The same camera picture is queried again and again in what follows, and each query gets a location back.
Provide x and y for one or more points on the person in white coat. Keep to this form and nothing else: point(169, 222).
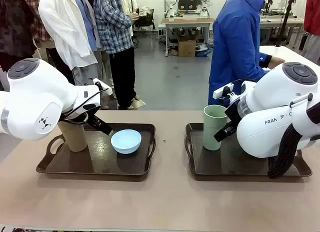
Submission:
point(65, 22)

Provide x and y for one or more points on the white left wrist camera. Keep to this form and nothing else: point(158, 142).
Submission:
point(103, 85)

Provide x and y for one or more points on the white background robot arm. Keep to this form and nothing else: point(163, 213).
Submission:
point(172, 2)
point(205, 4)

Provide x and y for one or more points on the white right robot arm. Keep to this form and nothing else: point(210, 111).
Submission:
point(275, 112)

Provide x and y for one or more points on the black tripod stand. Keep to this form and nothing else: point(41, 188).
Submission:
point(285, 24)

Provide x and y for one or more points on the long grey workbench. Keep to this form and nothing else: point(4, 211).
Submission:
point(275, 22)

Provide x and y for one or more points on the dark brown serving tray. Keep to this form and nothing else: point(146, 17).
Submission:
point(230, 162)
point(100, 162)

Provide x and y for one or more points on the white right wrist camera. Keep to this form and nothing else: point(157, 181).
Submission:
point(222, 90)

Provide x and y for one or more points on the person in plaid shirt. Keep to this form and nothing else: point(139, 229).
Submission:
point(112, 24)

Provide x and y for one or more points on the white side table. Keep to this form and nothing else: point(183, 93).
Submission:
point(280, 52)

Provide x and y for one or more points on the light blue bowl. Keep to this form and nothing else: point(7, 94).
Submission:
point(126, 142)

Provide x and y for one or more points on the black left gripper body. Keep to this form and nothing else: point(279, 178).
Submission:
point(96, 120)

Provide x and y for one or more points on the tall green cup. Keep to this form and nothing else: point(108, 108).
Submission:
point(211, 127)

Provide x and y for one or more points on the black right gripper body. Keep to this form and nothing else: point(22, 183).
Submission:
point(232, 114)

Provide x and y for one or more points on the tall brown cup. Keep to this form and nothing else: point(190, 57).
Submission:
point(75, 139)

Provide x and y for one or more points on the beige top workbench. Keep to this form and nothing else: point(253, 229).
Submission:
point(187, 20)

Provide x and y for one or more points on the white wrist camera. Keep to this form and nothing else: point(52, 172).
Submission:
point(103, 85)
point(222, 90)

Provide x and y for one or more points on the person in red jacket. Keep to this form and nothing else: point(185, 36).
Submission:
point(313, 14)

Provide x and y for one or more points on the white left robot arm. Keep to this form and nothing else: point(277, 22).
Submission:
point(32, 99)

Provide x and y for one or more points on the cardboard box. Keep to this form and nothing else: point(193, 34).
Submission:
point(187, 48)

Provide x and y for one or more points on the person in blue shirt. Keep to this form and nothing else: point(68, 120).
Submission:
point(235, 42)

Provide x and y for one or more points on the person's right hand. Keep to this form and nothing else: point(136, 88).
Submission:
point(277, 62)

